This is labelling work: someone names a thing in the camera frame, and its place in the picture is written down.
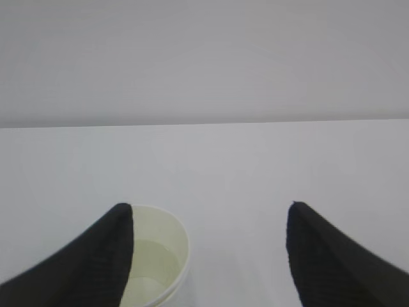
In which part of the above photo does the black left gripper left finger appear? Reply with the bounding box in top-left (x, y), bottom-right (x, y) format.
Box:
top-left (1, 203), bottom-right (134, 306)

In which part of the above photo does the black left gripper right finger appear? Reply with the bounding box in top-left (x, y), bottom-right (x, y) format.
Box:
top-left (286, 202), bottom-right (408, 306)

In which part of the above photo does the white paper cup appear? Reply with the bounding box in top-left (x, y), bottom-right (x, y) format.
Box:
top-left (120, 205), bottom-right (190, 306)

